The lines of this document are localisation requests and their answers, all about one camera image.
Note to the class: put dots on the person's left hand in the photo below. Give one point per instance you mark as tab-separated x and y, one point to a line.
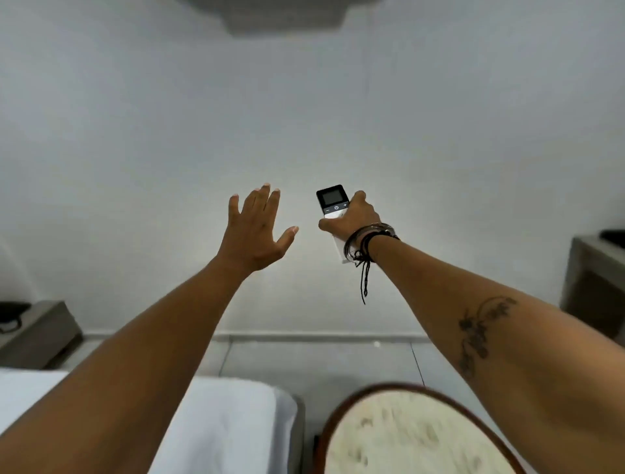
250	239

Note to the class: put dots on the person's right hand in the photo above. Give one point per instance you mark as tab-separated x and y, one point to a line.
354	219

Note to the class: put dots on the person's left little finger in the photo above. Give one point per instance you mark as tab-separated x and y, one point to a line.
234	209

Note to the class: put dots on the person's left thumb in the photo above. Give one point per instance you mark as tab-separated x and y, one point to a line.
288	239

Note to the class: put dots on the person's right thumb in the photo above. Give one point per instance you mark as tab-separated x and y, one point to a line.
332	223

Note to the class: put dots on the person's left middle finger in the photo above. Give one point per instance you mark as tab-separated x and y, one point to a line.
263	201

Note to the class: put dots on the white and black remote control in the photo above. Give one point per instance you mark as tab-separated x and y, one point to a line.
332	198

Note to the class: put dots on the person's left forearm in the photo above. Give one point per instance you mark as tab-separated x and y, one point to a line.
122	371

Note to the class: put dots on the person's right forearm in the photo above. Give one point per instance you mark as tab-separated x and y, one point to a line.
488	342

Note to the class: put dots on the silver metal bangles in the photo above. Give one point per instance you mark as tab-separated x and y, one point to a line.
359	235

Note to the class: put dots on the grey air conditioner unit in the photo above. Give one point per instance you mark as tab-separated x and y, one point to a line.
281	14

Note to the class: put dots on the white bed mattress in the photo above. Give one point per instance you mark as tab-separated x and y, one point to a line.
224	425

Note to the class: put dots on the round brown cream cushioned chair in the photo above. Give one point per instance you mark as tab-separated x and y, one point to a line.
410	434

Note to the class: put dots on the grey bedside table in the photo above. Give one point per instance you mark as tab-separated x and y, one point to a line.
41	334
593	278

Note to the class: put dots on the black telephone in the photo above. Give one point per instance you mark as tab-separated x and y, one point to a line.
10	312

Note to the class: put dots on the black flat object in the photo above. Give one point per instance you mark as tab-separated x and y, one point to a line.
614	238

